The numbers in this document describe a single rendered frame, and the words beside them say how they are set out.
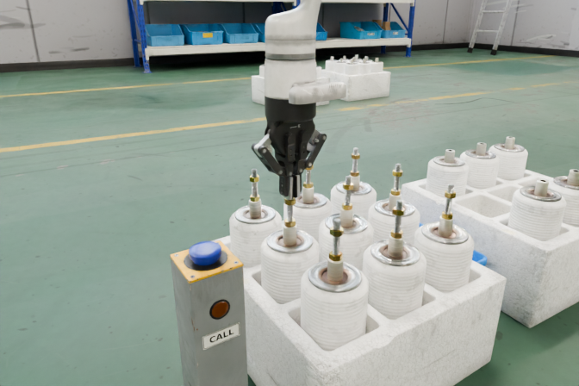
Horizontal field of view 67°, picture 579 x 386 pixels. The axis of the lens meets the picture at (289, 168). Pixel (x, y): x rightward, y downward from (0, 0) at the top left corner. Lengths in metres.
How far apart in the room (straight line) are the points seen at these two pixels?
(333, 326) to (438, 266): 0.23
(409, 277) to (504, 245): 0.37
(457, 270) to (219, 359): 0.40
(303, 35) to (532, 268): 0.65
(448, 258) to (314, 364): 0.28
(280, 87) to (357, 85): 2.61
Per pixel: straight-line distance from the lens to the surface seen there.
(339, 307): 0.61
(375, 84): 3.31
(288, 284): 0.71
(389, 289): 0.69
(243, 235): 0.78
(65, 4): 5.53
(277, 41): 0.60
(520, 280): 1.02
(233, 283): 0.55
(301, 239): 0.73
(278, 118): 0.61
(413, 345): 0.71
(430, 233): 0.77
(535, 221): 1.00
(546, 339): 1.04
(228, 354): 0.62
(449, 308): 0.74
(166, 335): 0.96
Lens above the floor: 0.60
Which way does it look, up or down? 20 degrees down
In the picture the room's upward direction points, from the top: straight up
